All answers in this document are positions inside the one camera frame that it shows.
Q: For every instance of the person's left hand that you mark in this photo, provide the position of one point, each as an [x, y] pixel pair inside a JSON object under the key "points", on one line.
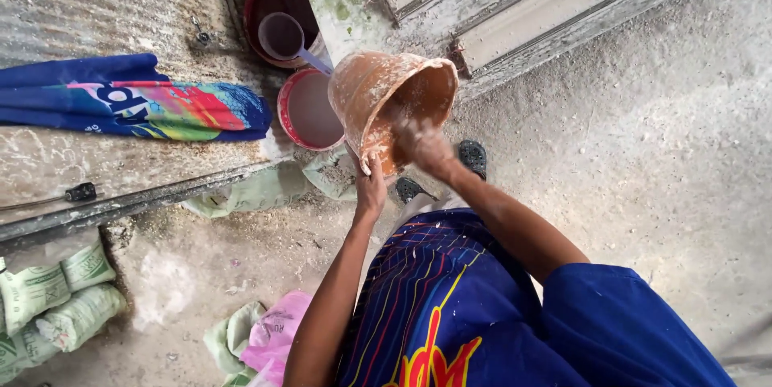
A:
{"points": [[370, 188]]}

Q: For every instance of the person's right hand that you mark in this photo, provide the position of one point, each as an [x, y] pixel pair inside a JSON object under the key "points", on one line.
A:
{"points": [[425, 144]]}

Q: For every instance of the person's left fingers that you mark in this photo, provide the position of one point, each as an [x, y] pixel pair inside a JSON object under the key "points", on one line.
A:
{"points": [[369, 163]]}

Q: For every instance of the orange plastic bucket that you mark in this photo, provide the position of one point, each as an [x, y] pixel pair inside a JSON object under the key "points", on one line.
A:
{"points": [[386, 103]]}

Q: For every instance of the black left sandal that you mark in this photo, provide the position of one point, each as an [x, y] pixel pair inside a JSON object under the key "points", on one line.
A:
{"points": [[407, 189]]}

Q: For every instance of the black sandal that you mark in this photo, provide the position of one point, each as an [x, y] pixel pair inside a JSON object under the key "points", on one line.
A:
{"points": [[473, 157], [407, 189]]}

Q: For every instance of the red bucket with grey liquid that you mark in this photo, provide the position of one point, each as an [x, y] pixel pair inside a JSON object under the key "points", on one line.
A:
{"points": [[310, 111]]}

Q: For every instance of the green empty sack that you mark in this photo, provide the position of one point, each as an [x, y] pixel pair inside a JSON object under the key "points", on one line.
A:
{"points": [[271, 185]]}

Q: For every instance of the black right sandal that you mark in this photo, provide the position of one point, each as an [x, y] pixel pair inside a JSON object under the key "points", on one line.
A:
{"points": [[473, 157]]}

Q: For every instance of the purple plastic scoop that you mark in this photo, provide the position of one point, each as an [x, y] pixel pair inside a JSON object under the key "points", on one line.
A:
{"points": [[286, 38]]}

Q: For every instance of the dark red large basin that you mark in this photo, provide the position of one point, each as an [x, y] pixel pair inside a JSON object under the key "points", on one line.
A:
{"points": [[278, 4]]}

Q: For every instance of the pink plastic bag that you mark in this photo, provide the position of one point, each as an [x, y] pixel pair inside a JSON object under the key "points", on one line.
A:
{"points": [[274, 333]]}

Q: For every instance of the blue patterned jersey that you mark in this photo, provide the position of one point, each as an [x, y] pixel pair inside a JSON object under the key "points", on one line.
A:
{"points": [[512, 327]]}

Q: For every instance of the white plaster cornice mould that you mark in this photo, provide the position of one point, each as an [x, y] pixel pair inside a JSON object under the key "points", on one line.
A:
{"points": [[525, 7]]}

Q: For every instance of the pale green crumpled sack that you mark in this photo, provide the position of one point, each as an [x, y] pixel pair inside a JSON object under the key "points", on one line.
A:
{"points": [[232, 339]]}

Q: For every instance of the blue colourful cloth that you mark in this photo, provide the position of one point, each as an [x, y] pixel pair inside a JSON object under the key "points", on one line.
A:
{"points": [[132, 100]]}

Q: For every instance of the corrugated metal sheet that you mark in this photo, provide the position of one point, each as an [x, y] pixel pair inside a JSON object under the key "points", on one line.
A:
{"points": [[120, 73]]}

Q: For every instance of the pile of green white sacks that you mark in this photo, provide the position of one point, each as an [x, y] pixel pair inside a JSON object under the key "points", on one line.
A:
{"points": [[51, 302]]}

